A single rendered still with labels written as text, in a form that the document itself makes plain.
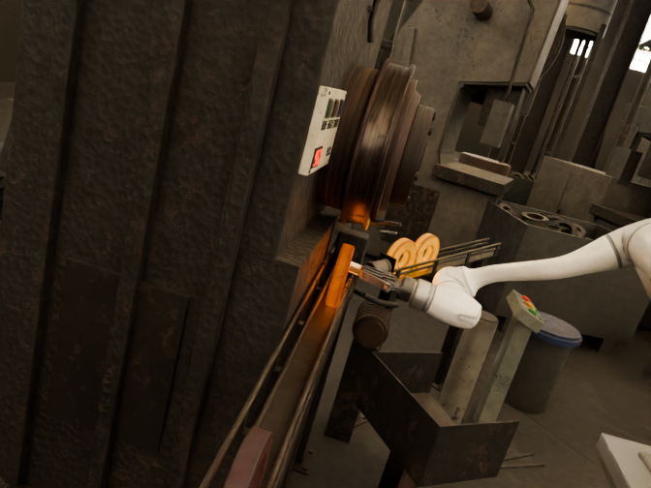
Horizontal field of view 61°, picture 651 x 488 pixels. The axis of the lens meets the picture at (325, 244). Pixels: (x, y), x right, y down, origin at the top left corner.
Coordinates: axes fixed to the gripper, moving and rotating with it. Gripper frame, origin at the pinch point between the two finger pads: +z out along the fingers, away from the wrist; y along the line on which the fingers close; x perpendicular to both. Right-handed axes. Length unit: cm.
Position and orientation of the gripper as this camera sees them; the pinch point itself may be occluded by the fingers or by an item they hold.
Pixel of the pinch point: (350, 266)
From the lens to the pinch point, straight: 169.2
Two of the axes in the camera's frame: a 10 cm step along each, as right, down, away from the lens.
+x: 3.4, -9.0, -2.8
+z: -9.3, -3.7, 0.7
